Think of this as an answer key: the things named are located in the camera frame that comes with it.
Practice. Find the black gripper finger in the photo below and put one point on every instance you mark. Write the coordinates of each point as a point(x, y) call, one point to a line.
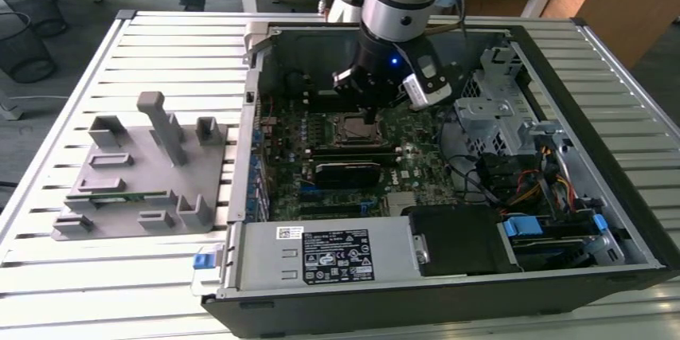
point(369, 117)

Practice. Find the CPU socket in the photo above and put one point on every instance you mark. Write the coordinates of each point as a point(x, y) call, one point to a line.
point(336, 141)

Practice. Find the green motherboard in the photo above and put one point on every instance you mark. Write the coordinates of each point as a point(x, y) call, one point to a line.
point(424, 133)

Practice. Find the black graphics card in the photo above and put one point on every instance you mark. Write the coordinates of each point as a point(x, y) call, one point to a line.
point(348, 177)

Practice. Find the metal drive cage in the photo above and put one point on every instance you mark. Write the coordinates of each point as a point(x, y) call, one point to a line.
point(482, 111)

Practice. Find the silver chipset heatsink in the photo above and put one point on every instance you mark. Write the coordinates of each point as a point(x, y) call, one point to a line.
point(404, 201)

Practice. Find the grey case latch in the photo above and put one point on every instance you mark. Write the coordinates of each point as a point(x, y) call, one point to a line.
point(257, 31)

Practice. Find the black expansion slot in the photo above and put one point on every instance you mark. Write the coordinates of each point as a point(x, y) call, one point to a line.
point(329, 209)

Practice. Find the silver power supply unit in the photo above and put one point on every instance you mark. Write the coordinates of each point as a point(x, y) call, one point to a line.
point(265, 252)

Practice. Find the blue disk carrier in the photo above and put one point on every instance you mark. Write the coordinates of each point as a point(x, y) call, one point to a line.
point(522, 226)

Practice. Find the grey parts rack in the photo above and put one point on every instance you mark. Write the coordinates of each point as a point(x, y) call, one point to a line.
point(153, 180)

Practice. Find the blue plastic latch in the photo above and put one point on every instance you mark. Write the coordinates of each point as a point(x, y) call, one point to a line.
point(598, 223)
point(204, 260)

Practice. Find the wooden cabinet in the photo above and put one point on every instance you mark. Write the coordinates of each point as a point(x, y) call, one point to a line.
point(626, 5)

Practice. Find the green RAM stick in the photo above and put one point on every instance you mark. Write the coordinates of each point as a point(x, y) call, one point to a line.
point(132, 197)

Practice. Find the black PC case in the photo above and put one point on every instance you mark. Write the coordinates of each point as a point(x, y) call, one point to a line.
point(424, 316)

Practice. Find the black mesh waste bin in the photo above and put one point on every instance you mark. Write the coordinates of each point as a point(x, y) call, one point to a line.
point(45, 9)
point(26, 49)

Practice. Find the grey stand foot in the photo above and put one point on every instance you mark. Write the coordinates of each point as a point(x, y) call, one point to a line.
point(10, 111)

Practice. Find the silver drive bracket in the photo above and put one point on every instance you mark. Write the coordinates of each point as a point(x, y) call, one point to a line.
point(570, 165)

